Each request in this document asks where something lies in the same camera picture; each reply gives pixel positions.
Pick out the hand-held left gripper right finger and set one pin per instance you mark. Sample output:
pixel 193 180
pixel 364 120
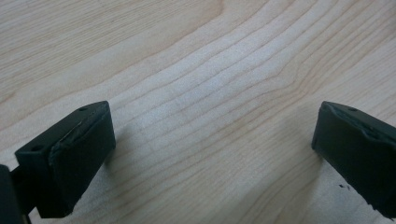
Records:
pixel 358 149

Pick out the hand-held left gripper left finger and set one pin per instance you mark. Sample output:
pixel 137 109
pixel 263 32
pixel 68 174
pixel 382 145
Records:
pixel 72 157

